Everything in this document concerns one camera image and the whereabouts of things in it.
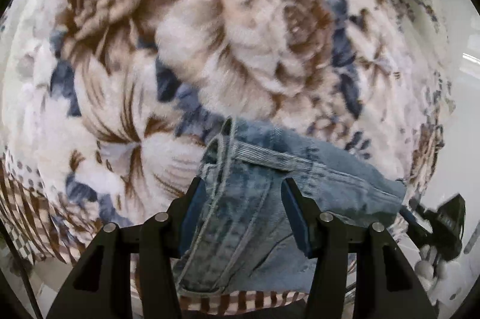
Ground blue denim ripped jeans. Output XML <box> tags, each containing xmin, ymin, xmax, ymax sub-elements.
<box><xmin>173</xmin><ymin>118</ymin><xmax>406</xmax><ymax>296</ymax></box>

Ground floral fleece bed blanket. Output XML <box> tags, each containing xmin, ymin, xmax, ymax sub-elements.
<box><xmin>0</xmin><ymin>0</ymin><xmax>457</xmax><ymax>316</ymax></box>

